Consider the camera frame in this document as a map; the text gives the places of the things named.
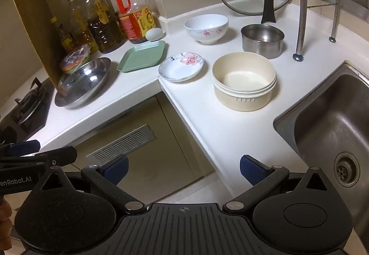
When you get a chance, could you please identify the small steel pot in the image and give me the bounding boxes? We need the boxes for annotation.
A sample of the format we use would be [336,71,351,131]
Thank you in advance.
[241,24,285,59]

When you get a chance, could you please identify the white egg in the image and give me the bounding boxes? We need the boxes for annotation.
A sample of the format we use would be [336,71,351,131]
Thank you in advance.
[145,27,164,42]

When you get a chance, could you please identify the grey vent grille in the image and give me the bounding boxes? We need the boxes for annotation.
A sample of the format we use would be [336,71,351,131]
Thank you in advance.
[86,125,156,163]

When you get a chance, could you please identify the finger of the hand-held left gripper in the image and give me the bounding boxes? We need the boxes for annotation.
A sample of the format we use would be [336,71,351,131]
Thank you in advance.
[0,140,41,157]
[0,146,78,169]

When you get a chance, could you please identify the brown partition board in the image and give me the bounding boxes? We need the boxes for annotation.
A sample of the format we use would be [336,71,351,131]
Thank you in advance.
[6,0,68,87]

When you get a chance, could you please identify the steel dish rack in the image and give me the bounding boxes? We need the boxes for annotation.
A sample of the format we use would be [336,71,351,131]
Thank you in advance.
[292,0,343,63]

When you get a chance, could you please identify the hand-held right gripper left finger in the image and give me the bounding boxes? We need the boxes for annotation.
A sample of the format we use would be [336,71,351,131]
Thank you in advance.
[39,155,146,213]

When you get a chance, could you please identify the yellow oil bottle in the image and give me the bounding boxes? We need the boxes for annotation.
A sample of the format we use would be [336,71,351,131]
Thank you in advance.
[66,0,97,54]

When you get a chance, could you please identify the large dark oil jug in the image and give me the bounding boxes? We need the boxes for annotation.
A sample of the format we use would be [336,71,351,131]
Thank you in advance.
[82,0,126,54]

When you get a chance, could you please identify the steel basin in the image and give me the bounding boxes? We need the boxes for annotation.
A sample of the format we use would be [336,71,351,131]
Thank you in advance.
[54,57,112,109]

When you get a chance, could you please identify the white floral bowl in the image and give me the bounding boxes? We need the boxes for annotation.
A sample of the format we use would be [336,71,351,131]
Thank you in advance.
[184,14,229,45]

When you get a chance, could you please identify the sink drain strainer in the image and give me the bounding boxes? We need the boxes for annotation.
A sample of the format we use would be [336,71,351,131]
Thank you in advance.
[334,152,361,188]

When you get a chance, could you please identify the gas stove burner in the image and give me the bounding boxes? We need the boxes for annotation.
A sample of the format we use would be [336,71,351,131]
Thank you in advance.
[0,78,55,143]

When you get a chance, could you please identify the red label vinegar bottle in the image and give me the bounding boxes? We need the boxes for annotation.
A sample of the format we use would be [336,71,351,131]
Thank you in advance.
[110,0,157,44]

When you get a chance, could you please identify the yellow cap bottle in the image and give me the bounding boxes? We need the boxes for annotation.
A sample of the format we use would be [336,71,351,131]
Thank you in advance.
[50,16,75,54]

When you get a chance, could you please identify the person's left hand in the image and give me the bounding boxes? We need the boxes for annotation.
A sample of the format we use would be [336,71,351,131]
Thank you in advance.
[0,200,13,241]

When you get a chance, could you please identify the cream plastic bowl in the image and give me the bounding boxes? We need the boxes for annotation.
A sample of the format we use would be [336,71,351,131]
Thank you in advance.
[212,52,277,94]
[213,82,277,112]

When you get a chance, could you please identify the beige cabinet door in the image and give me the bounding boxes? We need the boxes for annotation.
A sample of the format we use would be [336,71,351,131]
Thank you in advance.
[72,94,204,205]

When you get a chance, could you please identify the green square tray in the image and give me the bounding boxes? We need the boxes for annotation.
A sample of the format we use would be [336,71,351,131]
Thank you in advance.
[117,40,168,73]

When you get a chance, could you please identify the steel sink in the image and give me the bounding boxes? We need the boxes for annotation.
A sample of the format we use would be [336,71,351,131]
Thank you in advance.
[273,61,369,244]

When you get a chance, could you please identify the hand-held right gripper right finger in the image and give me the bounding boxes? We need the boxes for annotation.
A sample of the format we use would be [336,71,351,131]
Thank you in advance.
[224,154,327,213]

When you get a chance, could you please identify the white floral plate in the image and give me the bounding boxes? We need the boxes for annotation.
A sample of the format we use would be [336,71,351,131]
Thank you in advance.
[158,52,204,83]

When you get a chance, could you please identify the plastic-wrapped colourful bowls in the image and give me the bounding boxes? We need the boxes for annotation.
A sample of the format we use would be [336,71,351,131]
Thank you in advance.
[60,44,90,75]

